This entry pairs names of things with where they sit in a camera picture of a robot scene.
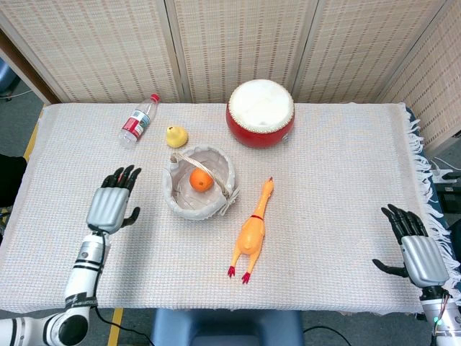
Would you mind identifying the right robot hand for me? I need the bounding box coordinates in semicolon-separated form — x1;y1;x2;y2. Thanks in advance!
372;203;450;288

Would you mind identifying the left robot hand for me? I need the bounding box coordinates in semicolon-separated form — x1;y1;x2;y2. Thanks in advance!
86;164;143;232

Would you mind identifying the orange fruit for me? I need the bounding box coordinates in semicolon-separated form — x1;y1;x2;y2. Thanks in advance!
189;168;214;192

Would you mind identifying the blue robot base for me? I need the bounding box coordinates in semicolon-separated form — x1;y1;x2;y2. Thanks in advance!
151;309;304;346

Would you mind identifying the woven basket with cloth liner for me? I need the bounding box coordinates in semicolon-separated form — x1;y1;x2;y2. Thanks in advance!
162;144;241;221

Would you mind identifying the clear plastic bottle red label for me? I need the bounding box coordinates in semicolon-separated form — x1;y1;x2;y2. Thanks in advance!
118;93;161;150

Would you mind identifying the yellow pear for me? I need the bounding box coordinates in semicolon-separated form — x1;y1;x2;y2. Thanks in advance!
165;125;189;149

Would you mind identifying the beige waffle tablecloth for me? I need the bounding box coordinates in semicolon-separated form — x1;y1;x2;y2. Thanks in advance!
0;102;452;319

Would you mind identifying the yellow rubber chicken toy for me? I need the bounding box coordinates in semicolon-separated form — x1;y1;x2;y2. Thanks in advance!
227;177;275;285

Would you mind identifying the red drum white skin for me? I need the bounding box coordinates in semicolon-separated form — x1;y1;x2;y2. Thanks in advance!
225;79;296;149

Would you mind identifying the black cable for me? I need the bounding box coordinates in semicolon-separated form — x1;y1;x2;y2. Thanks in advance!
302;325;363;346
89;223;154;346

